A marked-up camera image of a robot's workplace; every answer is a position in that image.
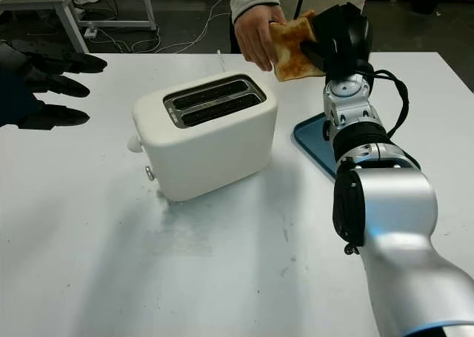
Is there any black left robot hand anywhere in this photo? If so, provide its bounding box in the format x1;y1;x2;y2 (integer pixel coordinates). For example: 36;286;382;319
0;39;109;130

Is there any person's right hand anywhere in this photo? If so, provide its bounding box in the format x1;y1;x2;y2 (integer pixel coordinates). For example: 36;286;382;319
235;4;287;72

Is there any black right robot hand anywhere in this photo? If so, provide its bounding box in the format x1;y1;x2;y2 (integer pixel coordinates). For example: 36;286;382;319
299;2;373;80

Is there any large browned toast slice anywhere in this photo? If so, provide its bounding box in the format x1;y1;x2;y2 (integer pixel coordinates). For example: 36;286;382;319
268;17;327;83

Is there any toast slice with dark crust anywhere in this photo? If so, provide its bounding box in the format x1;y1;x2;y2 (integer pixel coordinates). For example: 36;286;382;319
294;8;318;44

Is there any person's right forearm grey sleeve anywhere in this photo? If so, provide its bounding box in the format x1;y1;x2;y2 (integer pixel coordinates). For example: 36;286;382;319
224;0;281;24

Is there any white two-slot toaster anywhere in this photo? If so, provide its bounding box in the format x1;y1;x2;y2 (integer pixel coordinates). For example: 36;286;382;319
132;71;278;204

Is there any blue rectangular tray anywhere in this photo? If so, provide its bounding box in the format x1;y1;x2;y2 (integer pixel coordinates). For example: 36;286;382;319
292;113;340;184

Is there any white floor cable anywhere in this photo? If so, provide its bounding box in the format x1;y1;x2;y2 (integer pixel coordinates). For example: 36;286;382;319
96;0;231;53

